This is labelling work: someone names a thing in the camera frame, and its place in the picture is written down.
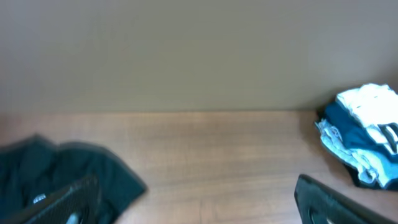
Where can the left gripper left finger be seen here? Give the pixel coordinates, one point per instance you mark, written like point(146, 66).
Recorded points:
point(75, 203)

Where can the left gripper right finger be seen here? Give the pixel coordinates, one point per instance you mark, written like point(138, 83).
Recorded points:
point(318, 203)

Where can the black t-shirt with logo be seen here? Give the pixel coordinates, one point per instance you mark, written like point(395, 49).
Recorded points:
point(34, 168)

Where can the white t-shirt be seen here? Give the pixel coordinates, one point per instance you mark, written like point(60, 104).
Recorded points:
point(374, 108)

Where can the light grey-blue folded shirt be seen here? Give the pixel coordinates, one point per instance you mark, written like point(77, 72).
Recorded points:
point(368, 169)

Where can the dark blue folded shirt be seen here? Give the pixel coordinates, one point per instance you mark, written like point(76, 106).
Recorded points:
point(353, 135)

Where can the black folded shirt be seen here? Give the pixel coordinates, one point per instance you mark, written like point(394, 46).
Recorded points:
point(368, 164)

